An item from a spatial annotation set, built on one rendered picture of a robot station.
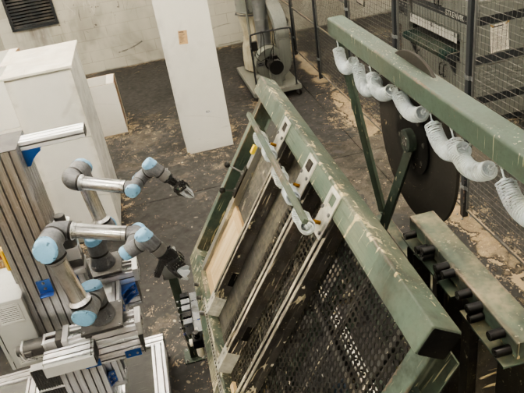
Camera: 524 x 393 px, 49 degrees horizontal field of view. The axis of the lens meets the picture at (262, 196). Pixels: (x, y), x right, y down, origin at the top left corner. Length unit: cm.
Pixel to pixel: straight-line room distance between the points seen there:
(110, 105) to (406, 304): 687
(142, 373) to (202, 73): 387
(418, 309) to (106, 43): 1005
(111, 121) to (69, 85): 299
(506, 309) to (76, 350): 221
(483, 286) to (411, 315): 36
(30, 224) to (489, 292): 219
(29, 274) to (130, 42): 834
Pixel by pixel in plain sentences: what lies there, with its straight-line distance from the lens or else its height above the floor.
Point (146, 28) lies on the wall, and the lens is 1123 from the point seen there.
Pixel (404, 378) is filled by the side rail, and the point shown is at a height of 174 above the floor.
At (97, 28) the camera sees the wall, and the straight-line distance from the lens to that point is 1123.
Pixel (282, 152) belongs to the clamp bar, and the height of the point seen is 179.
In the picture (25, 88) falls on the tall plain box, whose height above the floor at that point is 163.
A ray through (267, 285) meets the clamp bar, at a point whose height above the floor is 137.
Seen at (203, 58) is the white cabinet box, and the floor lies 113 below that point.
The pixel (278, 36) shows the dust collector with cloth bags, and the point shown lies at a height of 81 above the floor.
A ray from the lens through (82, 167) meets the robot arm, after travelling 349.
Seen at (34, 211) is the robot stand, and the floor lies 169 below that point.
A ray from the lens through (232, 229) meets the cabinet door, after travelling 336.
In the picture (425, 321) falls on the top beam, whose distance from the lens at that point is 162.
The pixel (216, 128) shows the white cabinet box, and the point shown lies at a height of 26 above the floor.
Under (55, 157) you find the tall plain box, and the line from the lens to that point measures 560.
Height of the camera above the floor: 305
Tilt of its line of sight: 30 degrees down
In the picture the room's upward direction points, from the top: 9 degrees counter-clockwise
